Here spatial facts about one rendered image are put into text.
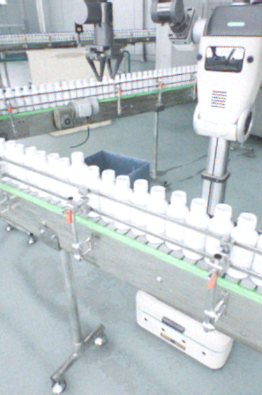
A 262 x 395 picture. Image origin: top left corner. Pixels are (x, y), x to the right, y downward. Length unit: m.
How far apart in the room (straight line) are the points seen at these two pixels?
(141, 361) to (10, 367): 0.68
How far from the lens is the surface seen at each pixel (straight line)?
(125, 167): 1.63
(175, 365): 1.83
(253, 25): 1.32
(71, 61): 5.02
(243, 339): 0.91
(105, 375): 1.80
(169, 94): 3.10
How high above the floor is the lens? 1.55
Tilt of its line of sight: 30 degrees down
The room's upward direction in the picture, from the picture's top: 1 degrees counter-clockwise
